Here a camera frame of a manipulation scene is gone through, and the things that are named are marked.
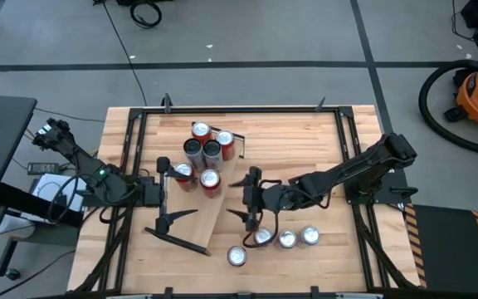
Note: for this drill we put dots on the black power brick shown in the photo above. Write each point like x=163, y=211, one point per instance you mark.
x=43, y=168

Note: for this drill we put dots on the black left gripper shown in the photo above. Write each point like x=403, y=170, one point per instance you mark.
x=151, y=192

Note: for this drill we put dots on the silver Diet Coke can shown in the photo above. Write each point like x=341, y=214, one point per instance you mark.
x=287, y=238
x=310, y=235

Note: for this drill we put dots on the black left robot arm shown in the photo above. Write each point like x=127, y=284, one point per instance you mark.
x=77, y=153

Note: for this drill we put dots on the silver can with black lid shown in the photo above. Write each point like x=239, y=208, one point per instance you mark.
x=193, y=148
x=212, y=149

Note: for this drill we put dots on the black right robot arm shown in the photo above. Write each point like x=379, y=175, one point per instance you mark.
x=355, y=166

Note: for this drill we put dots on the red Coca-Cola can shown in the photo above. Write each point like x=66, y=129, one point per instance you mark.
x=201, y=129
x=237, y=256
x=210, y=178
x=225, y=139
x=263, y=236
x=185, y=184

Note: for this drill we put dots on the black table clamp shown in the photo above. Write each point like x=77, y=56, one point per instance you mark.
x=167, y=292
x=314, y=292
x=166, y=103

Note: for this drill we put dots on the wooden shelf with black legs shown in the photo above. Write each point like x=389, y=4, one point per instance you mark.
x=195, y=233

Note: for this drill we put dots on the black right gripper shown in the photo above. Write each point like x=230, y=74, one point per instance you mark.
x=274, y=199

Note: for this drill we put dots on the black mat with hazard stripes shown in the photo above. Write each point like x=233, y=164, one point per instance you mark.
x=450, y=249

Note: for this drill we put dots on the white box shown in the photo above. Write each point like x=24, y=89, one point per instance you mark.
x=48, y=187

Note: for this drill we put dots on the small black power adapter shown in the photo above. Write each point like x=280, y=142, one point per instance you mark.
x=61, y=200

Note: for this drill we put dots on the black metal table frame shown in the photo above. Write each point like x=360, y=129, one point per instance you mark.
x=222, y=110

